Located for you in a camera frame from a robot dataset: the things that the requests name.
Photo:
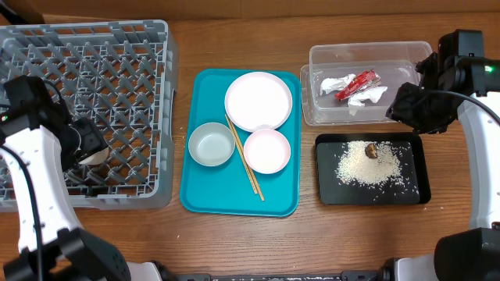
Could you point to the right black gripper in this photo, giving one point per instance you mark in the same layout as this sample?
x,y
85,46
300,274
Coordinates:
x,y
408,108

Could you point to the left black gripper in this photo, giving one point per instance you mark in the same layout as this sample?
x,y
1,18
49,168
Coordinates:
x,y
94,141

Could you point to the white paper cup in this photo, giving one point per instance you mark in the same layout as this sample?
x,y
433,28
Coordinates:
x,y
96,159

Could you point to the red snack wrapper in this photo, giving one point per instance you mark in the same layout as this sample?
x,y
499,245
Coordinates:
x,y
362,81

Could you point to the brown food chunk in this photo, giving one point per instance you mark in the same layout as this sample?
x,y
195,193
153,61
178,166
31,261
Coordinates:
x,y
371,151

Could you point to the rice grains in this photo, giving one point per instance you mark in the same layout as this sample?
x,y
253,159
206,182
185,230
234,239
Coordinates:
x,y
389,179

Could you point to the white napkin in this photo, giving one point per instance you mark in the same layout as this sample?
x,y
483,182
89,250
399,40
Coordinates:
x,y
356,101

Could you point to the grey-green ceramic bowl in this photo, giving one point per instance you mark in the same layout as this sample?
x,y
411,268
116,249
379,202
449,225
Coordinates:
x,y
211,144

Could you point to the pink-white small bowl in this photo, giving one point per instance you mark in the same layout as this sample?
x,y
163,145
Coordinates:
x,y
267,151

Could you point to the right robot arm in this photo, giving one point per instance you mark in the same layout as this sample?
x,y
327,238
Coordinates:
x,y
463,87

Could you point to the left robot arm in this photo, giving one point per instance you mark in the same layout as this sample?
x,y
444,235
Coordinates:
x,y
53,244

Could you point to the clear plastic waste bin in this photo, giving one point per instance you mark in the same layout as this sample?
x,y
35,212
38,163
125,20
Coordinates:
x,y
394,62

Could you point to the grey plastic dish rack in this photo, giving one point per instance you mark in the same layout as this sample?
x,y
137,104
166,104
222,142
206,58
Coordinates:
x,y
122,75

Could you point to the black rectangular tray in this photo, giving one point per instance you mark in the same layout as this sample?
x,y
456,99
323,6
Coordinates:
x,y
328,145

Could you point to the teal plastic serving tray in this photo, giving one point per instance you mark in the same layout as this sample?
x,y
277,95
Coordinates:
x,y
226,189

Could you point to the left wooden chopstick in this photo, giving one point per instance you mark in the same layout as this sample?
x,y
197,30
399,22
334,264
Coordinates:
x,y
239,146

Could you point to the wooden chopstick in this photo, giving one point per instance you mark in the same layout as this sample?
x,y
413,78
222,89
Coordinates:
x,y
239,146
260,192

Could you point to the right wooden chopstick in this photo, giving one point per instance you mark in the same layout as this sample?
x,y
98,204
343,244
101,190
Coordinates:
x,y
260,192

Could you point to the large white round plate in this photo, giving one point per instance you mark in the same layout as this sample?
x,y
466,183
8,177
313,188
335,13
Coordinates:
x,y
258,100

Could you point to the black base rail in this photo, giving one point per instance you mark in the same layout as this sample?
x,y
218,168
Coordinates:
x,y
273,276

